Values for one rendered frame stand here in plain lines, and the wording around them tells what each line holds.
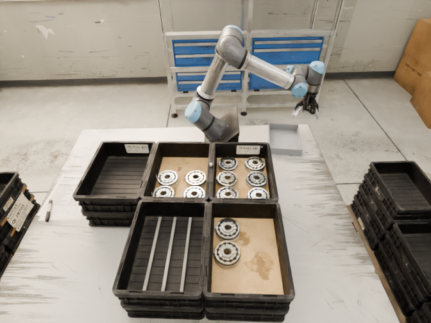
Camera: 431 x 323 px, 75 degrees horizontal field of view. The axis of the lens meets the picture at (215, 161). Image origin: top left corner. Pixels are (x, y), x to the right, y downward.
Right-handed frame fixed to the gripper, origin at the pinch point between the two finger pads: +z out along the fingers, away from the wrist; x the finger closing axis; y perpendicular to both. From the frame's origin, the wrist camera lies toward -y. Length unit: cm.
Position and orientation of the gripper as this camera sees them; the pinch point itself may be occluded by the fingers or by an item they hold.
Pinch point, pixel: (304, 118)
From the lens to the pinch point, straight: 181.4
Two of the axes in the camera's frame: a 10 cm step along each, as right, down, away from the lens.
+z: 0.1, 7.4, 6.8
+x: 9.9, 0.7, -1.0
